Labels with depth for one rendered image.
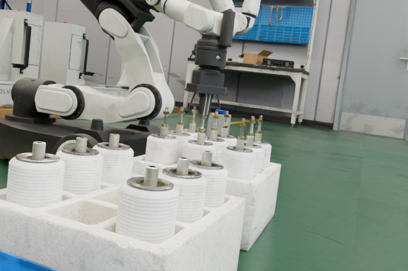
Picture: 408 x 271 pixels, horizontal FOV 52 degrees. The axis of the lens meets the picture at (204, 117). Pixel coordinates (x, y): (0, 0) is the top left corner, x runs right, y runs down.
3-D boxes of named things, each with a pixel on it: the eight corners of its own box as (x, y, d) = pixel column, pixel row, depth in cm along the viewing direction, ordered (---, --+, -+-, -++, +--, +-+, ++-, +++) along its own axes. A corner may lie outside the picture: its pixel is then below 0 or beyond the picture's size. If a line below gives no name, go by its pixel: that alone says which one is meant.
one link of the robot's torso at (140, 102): (48, 84, 171) (152, 82, 154) (79, 86, 190) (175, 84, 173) (48, 123, 172) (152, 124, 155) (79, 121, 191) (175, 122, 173)
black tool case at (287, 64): (264, 67, 602) (265, 60, 601) (294, 70, 593) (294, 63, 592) (261, 65, 568) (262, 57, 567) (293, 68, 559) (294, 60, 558)
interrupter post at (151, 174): (139, 186, 67) (142, 166, 67) (147, 183, 70) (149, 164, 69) (152, 189, 66) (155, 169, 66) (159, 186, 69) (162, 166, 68)
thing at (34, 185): (-12, 256, 76) (-4, 157, 74) (29, 240, 85) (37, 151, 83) (29, 271, 72) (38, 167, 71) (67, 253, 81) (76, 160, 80)
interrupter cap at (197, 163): (182, 166, 88) (182, 162, 88) (197, 161, 95) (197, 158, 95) (215, 172, 85) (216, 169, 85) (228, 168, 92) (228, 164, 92)
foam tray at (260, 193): (118, 219, 123) (125, 158, 122) (172, 192, 160) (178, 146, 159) (248, 251, 111) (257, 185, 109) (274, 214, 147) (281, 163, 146)
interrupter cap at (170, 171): (154, 174, 77) (154, 171, 77) (173, 168, 84) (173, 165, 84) (191, 182, 74) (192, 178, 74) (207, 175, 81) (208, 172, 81)
